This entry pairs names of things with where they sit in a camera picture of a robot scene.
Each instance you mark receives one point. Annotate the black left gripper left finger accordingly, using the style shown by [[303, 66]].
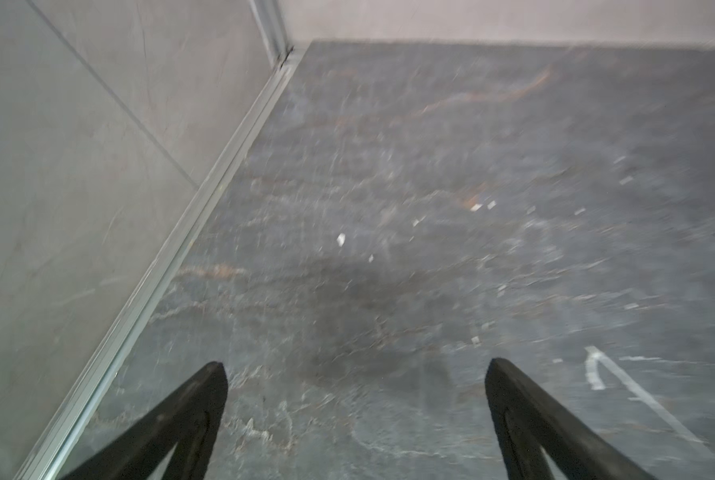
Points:
[[183, 429]]

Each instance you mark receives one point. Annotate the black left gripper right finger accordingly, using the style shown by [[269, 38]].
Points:
[[533, 429]]

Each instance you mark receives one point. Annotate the aluminium corner frame post left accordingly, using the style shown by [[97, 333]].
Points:
[[271, 24]]

